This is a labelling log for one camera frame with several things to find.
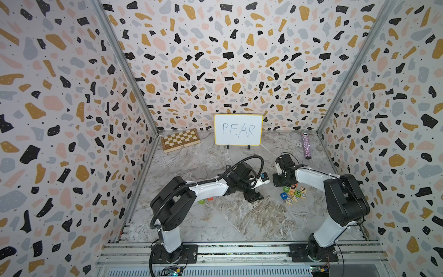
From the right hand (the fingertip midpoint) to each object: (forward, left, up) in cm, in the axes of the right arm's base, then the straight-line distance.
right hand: (277, 181), depth 97 cm
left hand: (-10, +10, +9) cm, 16 cm away
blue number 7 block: (-9, -2, +1) cm, 9 cm away
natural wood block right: (-11, -4, 0) cm, 12 cm away
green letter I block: (-14, +40, +2) cm, 43 cm away
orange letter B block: (-12, +36, +1) cm, 38 cm away
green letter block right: (-5, -4, +1) cm, 6 cm away
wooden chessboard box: (+27, +61, +5) cm, 66 cm away
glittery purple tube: (+26, -22, +1) cm, 34 cm away
